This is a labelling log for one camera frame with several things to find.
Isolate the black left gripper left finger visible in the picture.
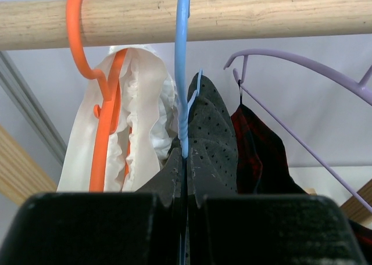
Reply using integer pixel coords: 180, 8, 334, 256
1, 148, 181, 264

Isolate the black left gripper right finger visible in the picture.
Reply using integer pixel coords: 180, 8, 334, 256
188, 150, 367, 264

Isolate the dark grey dotted skirt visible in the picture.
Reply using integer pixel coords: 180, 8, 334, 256
188, 74, 238, 194

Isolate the light blue wire hanger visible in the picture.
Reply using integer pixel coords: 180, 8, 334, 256
174, 0, 190, 264

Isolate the orange plastic hanger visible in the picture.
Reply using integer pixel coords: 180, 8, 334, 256
66, 0, 127, 192

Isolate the purple plastic hanger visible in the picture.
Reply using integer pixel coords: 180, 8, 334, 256
225, 49, 371, 216

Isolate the red black plaid garment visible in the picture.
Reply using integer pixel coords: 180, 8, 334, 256
231, 103, 372, 247

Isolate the white ruffled dress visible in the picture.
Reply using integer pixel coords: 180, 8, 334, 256
57, 45, 176, 192

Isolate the wooden clothes rack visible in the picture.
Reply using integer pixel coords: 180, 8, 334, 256
1, 0, 371, 220

